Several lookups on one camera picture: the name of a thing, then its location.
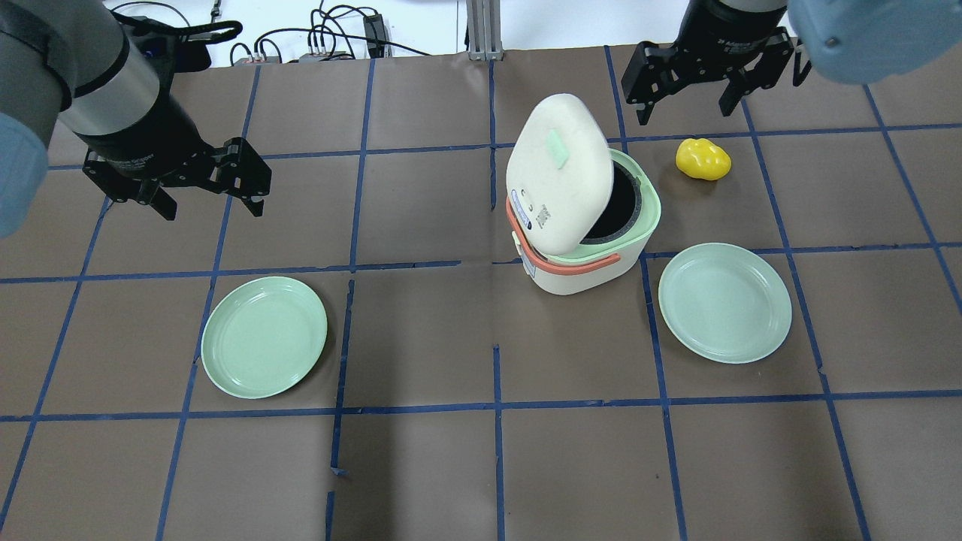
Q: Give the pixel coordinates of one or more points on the yellow toy pepper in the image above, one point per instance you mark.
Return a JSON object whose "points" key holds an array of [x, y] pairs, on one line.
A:
{"points": [[700, 159]]}

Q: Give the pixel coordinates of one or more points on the aluminium frame post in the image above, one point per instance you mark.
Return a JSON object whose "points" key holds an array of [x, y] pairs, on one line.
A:
{"points": [[484, 31]]}

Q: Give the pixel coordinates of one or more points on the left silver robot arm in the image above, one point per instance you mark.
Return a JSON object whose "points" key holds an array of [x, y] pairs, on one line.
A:
{"points": [[107, 77]]}

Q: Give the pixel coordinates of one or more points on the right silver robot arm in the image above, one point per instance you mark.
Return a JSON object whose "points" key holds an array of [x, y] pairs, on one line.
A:
{"points": [[859, 42]]}

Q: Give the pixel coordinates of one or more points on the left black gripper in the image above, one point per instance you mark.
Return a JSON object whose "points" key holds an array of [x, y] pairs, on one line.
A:
{"points": [[143, 129]]}

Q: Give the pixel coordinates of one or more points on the green plate near right arm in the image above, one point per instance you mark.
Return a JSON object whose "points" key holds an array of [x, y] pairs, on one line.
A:
{"points": [[725, 303]]}

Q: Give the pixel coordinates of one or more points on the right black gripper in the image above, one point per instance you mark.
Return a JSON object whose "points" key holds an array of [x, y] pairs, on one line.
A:
{"points": [[727, 28]]}

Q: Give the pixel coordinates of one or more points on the cream rice cooker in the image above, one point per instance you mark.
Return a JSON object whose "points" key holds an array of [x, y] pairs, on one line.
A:
{"points": [[580, 212]]}

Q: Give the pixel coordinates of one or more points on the black power adapter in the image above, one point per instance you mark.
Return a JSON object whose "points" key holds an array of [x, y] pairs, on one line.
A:
{"points": [[375, 35]]}

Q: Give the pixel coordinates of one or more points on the green plate near left arm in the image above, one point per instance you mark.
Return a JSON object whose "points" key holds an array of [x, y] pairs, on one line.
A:
{"points": [[264, 337]]}

